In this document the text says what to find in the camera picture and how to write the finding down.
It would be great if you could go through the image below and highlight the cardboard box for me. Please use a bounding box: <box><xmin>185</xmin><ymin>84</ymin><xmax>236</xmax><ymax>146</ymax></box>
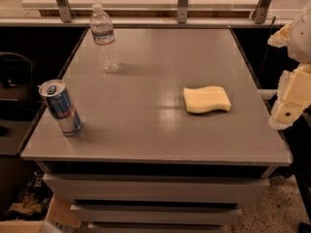
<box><xmin>0</xmin><ymin>193</ymin><xmax>82</xmax><ymax>233</ymax></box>

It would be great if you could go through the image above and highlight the clear plastic water bottle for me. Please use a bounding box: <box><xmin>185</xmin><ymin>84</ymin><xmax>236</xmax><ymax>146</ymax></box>
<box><xmin>89</xmin><ymin>4</ymin><xmax>119</xmax><ymax>73</ymax></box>

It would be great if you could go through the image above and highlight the dark chair at left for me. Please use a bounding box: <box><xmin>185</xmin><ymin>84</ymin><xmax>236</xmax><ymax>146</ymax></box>
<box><xmin>0</xmin><ymin>51</ymin><xmax>35</xmax><ymax>138</ymax></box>

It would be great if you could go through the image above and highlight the middle metal bracket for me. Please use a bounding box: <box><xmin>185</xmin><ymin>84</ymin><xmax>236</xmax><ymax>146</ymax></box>
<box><xmin>177</xmin><ymin>0</ymin><xmax>189</xmax><ymax>23</ymax></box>

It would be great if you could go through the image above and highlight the yellow sponge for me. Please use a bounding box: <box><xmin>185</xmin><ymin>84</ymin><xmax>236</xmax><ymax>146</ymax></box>
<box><xmin>184</xmin><ymin>85</ymin><xmax>231</xmax><ymax>114</ymax></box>

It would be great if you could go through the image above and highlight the grey drawer cabinet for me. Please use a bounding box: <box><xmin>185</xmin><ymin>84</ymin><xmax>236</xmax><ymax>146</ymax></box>
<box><xmin>22</xmin><ymin>29</ymin><xmax>292</xmax><ymax>233</ymax></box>

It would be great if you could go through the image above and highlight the left metal bracket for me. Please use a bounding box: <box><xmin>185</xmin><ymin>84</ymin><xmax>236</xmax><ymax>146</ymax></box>
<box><xmin>55</xmin><ymin>0</ymin><xmax>73</xmax><ymax>22</ymax></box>

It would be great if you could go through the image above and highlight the metal bracket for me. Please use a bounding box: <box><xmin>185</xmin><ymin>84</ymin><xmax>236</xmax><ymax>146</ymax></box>
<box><xmin>55</xmin><ymin>0</ymin><xmax>73</xmax><ymax>22</ymax></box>
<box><xmin>252</xmin><ymin>0</ymin><xmax>272</xmax><ymax>24</ymax></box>
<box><xmin>177</xmin><ymin>0</ymin><xmax>189</xmax><ymax>23</ymax></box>

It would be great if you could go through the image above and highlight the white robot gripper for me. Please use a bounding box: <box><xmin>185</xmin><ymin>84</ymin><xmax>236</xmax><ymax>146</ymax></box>
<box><xmin>267</xmin><ymin>1</ymin><xmax>311</xmax><ymax>130</ymax></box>

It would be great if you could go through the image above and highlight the blue silver energy drink can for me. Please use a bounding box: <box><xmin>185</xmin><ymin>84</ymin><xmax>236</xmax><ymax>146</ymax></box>
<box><xmin>39</xmin><ymin>80</ymin><xmax>82</xmax><ymax>136</ymax></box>

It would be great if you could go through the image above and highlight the right metal bracket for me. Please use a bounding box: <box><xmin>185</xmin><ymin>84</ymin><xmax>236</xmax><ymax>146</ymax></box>
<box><xmin>252</xmin><ymin>0</ymin><xmax>272</xmax><ymax>24</ymax></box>

